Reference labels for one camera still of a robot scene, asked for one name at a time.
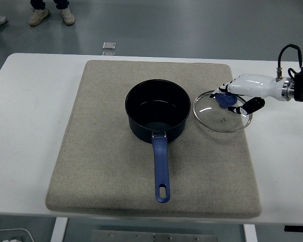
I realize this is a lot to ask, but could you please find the black flat bar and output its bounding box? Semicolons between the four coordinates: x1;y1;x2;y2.
284;225;303;233

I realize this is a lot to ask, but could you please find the glass lid with blue knob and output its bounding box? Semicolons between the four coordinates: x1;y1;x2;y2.
192;90;253;133

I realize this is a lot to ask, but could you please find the dark pot with blue handle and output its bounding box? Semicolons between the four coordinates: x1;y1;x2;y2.
125;79;192;204

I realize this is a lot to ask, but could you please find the grey bin with white rim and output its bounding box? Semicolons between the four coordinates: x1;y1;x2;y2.
0;228;33;242

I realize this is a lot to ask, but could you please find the beige fabric mat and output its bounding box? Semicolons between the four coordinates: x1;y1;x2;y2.
44;59;263;219

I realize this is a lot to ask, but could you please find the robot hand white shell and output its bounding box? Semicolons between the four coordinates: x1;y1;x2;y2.
209;73;285;116

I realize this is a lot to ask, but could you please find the grey metal plate with screws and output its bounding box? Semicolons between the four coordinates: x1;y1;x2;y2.
90;229;218;242

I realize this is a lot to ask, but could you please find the white table leg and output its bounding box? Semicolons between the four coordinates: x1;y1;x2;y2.
50;217;69;242
243;223;258;242

